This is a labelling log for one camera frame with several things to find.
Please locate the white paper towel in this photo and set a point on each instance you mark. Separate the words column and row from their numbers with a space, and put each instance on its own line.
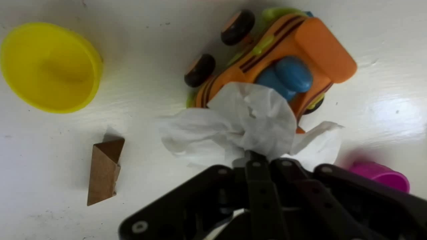
column 253, row 121

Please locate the brown wooden block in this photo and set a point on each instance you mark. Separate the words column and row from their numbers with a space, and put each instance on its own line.
column 104, row 171

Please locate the orange toy car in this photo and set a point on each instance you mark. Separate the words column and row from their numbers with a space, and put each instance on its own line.
column 311, row 49

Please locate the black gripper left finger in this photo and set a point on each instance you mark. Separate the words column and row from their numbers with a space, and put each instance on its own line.
column 200, row 205

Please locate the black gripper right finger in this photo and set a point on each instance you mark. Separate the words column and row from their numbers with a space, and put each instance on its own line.
column 338, row 205

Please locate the magenta plastic bowl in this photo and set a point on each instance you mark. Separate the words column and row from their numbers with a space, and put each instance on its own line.
column 384, row 174

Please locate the yellow plastic bowl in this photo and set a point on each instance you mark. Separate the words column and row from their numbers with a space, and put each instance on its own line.
column 51, row 67

